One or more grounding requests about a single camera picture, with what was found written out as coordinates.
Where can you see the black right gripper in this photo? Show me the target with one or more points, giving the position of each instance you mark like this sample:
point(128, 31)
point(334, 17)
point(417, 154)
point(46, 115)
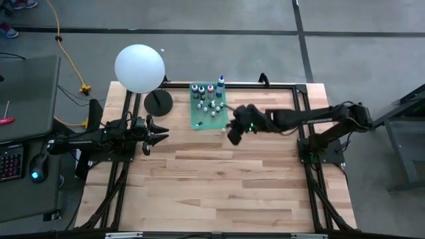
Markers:
point(254, 117)

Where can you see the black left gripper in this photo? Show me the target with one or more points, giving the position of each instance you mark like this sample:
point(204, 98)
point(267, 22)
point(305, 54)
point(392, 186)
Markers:
point(139, 132)

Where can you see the large blue food coloring bottle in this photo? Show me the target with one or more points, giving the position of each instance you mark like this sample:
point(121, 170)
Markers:
point(220, 86)

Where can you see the large red food coloring bottle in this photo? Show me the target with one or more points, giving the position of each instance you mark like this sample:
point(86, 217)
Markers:
point(210, 89)

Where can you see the large black food coloring bottle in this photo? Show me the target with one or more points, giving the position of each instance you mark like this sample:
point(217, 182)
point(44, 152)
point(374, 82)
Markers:
point(194, 89)
point(201, 91)

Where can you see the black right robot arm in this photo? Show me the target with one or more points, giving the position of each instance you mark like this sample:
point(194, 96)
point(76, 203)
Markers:
point(308, 116)

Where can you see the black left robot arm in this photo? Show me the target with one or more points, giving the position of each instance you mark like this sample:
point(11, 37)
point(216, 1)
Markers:
point(83, 141)

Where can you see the teal translucent plastic bin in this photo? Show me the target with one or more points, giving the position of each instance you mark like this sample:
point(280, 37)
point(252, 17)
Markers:
point(206, 119)

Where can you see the white globe lamp black base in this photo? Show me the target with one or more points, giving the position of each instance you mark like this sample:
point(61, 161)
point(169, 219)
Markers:
point(139, 66)

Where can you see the black computer mouse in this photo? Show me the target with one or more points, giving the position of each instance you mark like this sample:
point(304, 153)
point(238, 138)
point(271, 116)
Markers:
point(38, 167)

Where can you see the dark grey desk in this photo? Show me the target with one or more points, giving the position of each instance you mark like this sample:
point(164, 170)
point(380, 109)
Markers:
point(30, 93)

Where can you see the backlit black keyboard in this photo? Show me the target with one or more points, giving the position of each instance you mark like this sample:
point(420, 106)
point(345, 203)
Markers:
point(11, 164)

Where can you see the grey metal cart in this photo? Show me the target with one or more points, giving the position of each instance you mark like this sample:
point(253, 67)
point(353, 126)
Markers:
point(408, 106)

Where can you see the person's shoe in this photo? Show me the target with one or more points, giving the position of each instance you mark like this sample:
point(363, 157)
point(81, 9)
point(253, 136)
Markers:
point(8, 31)
point(26, 4)

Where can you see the black aluminium table frame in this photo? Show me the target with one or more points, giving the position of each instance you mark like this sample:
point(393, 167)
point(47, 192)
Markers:
point(259, 87)

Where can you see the black upright post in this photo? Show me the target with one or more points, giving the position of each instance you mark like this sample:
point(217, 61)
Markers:
point(94, 113)

